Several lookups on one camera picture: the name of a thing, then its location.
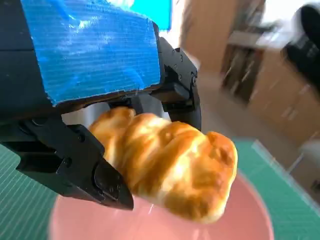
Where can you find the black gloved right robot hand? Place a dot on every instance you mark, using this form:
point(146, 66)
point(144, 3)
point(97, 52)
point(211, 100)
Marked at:
point(307, 50)

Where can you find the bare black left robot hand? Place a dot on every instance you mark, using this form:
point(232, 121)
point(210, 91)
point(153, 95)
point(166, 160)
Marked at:
point(87, 50)

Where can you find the long twisted toy bread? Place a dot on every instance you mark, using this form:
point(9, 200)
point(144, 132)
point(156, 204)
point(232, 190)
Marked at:
point(170, 160)

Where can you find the pink bowl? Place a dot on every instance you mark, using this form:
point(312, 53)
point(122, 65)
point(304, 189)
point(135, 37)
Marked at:
point(175, 227)

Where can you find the wooden bookshelf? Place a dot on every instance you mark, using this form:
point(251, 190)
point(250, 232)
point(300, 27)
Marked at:
point(240, 67)

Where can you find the monitor with blue screen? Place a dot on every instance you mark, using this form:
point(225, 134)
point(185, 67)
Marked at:
point(155, 12)

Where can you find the green cutting mat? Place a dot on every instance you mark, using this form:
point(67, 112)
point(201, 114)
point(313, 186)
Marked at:
point(287, 200)

